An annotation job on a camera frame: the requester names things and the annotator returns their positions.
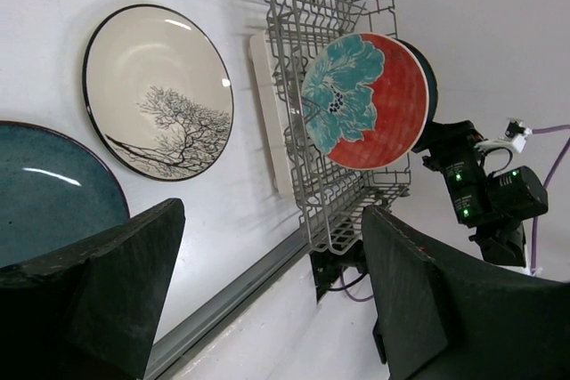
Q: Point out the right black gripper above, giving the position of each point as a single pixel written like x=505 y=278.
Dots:
x=495 y=204

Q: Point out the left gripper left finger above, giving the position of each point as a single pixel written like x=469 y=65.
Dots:
x=91 y=310

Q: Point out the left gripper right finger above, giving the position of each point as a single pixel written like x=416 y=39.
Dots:
x=444 y=314

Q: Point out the dark teal plate top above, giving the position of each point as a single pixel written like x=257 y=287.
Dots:
x=431 y=81

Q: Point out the dark teal plate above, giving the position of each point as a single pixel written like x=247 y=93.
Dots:
x=431 y=81
x=54 y=192

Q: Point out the red teal floral plate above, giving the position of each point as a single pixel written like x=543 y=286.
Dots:
x=364 y=101

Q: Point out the white tray under rack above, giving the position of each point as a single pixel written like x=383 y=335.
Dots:
x=273 y=111

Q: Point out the dark teal plate left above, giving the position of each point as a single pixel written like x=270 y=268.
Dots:
x=54 y=192

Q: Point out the patterned plate under stack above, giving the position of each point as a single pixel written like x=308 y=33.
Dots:
x=157 y=92

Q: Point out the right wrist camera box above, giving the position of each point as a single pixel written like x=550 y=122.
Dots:
x=513 y=140

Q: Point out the aluminium mounting rail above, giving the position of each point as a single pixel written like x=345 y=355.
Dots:
x=227 y=305

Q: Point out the grey wire dish rack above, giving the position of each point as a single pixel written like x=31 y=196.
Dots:
x=330 y=197

